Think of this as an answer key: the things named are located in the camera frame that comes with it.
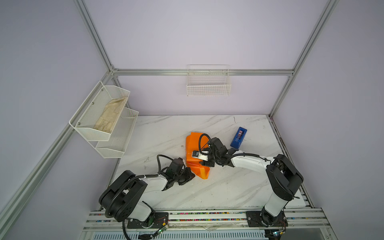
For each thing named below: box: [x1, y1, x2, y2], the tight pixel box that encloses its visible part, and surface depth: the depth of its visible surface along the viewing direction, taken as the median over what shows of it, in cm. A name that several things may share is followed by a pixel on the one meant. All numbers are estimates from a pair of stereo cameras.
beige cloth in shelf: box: [94, 96, 128, 133], surface depth 81 cm
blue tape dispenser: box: [230, 126, 248, 149], surface depth 103 cm
